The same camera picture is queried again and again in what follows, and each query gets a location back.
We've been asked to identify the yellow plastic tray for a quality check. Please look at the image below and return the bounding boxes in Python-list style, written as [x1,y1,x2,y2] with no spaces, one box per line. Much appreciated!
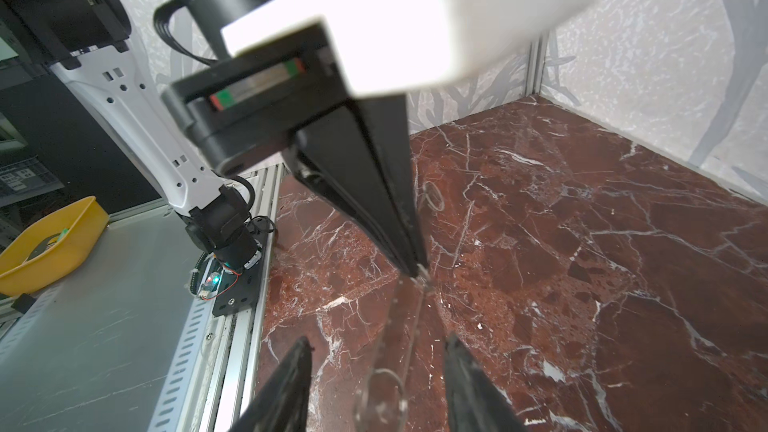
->
[0,196,109,297]

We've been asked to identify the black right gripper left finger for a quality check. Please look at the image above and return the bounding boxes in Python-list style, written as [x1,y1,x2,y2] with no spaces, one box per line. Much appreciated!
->
[229,336,313,432]

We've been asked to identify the silver keyring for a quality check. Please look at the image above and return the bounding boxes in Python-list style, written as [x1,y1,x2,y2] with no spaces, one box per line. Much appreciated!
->
[414,264,433,295]
[353,368,408,431]

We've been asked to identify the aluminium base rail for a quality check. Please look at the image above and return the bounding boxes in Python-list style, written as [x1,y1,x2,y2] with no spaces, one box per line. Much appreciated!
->
[148,165,286,431]

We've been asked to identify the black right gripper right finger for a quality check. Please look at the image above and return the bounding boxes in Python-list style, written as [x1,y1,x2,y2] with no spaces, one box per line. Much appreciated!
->
[443,335,527,432]

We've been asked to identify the aluminium frame post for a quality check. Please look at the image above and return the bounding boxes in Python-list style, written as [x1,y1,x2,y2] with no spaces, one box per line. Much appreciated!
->
[524,31,549,96]

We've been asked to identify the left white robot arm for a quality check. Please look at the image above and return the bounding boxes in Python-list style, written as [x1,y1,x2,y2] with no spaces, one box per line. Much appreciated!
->
[1,0,429,277]

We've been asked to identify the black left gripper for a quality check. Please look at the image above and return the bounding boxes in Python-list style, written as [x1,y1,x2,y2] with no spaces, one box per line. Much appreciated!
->
[161,25,428,278]

